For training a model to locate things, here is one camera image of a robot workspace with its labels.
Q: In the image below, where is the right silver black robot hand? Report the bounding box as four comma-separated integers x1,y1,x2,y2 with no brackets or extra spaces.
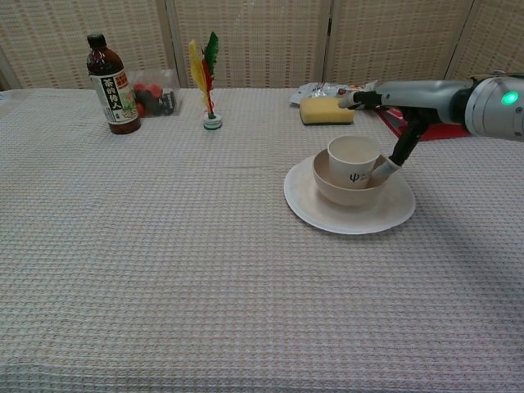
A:
337,79,459,180

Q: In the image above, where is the white paper cup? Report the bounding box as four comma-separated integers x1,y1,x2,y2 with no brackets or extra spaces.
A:
327,135,384,190

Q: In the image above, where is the beige bowl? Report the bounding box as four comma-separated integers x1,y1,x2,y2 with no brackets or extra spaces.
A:
312,150,391,207

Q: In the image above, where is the white plate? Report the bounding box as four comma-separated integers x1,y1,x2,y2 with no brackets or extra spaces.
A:
283,157,417,236

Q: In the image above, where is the red snack package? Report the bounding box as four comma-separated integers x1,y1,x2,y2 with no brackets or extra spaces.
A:
374,106,482,143

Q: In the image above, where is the snack packet with food print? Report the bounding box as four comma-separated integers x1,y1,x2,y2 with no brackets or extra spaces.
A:
325,80,380,100

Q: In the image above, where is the yellow sponge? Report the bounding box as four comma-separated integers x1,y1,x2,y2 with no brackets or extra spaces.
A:
299,97,356,126

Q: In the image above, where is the white green snack packet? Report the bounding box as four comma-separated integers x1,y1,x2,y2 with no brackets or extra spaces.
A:
289,81,328,106

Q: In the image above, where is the bamboo folding screen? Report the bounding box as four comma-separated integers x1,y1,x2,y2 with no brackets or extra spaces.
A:
0,0,524,91

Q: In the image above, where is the feather shuttlecock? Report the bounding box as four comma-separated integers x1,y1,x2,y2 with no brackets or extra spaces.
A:
187,31,224,132

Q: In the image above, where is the bag of red snacks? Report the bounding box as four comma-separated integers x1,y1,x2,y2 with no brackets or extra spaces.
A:
129,69,181,118

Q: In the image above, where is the beige woven tablecloth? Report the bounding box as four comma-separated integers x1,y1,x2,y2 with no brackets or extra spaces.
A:
0,87,524,393

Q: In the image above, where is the dark tea bottle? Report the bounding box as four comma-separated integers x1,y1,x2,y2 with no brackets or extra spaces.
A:
86,33,142,135

